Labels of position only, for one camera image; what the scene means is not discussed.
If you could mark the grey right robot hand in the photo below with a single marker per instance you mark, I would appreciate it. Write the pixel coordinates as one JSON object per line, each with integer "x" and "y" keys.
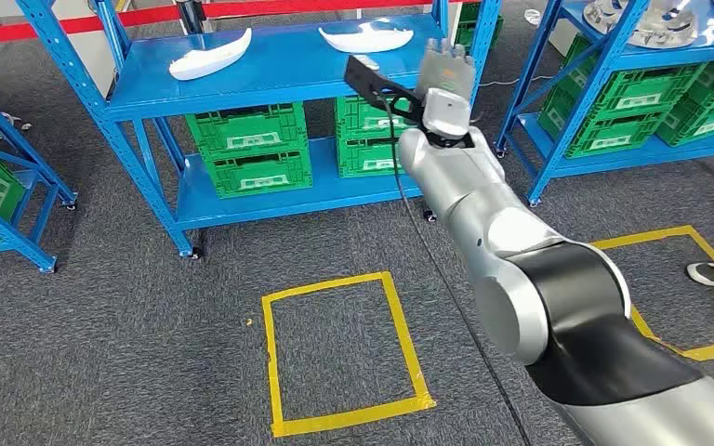
{"x": 446, "y": 71}

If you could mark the broad white shell part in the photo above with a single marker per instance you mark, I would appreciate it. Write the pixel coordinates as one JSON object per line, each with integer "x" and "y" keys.
{"x": 366, "y": 40}

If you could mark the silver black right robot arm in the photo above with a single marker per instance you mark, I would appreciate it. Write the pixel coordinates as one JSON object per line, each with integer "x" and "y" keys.
{"x": 517, "y": 246}

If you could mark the blue steel shelf rack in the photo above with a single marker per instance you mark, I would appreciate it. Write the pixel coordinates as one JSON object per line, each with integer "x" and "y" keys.
{"x": 9, "y": 233}
{"x": 634, "y": 157}
{"x": 258, "y": 68}

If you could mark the long narrow white shell part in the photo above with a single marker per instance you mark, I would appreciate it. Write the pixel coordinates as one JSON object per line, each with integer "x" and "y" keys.
{"x": 209, "y": 61}

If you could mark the clear plastic wrapper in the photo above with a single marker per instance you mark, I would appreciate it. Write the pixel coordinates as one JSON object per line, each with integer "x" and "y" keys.
{"x": 532, "y": 16}

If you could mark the yellow floor tape outline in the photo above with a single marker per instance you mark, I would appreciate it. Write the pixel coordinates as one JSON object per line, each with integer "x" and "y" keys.
{"x": 640, "y": 236}

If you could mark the person's shoe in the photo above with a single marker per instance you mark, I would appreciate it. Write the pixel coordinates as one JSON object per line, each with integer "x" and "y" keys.
{"x": 705, "y": 274}

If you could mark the white cabinet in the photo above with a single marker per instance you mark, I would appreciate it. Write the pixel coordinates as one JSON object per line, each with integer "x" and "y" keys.
{"x": 86, "y": 61}

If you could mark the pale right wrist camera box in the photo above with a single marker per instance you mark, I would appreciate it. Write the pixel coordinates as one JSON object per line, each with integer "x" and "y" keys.
{"x": 446, "y": 114}

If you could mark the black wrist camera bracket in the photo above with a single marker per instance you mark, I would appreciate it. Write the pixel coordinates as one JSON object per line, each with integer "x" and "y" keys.
{"x": 363, "y": 77}

